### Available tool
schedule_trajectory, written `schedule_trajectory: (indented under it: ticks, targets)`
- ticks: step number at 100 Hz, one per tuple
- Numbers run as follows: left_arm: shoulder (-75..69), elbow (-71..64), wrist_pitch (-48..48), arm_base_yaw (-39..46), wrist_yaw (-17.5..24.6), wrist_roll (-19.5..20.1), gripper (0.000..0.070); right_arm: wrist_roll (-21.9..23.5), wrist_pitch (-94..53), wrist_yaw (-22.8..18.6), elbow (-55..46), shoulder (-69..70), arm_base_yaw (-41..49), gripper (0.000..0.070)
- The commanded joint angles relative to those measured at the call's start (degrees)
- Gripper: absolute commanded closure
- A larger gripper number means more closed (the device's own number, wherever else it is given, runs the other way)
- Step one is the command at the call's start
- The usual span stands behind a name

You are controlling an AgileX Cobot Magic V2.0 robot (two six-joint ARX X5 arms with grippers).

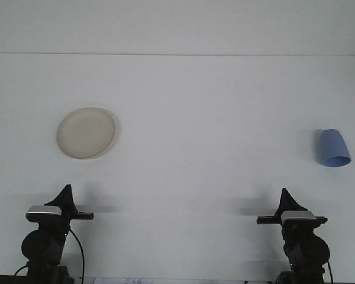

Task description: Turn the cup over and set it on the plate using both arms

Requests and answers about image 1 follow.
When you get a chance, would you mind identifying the pale blue cup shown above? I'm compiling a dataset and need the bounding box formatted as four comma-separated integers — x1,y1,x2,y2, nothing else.
318,128,352,168

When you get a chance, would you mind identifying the pale round plate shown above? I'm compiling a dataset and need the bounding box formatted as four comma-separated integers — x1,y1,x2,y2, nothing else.
56,106,117,160

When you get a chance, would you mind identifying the black base board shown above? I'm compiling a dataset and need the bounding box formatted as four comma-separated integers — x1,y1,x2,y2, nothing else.
0,274,27,284

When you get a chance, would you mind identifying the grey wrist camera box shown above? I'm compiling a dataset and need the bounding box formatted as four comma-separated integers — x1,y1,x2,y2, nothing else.
25,206,63,223
280,210,317,223

